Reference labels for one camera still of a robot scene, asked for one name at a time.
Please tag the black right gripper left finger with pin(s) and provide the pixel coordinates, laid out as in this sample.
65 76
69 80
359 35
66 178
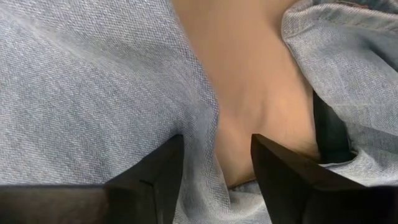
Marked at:
155 189

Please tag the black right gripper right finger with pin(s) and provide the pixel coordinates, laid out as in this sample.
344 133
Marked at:
280 186

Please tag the light blue denim jeans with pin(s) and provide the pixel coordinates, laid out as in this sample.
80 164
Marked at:
93 93

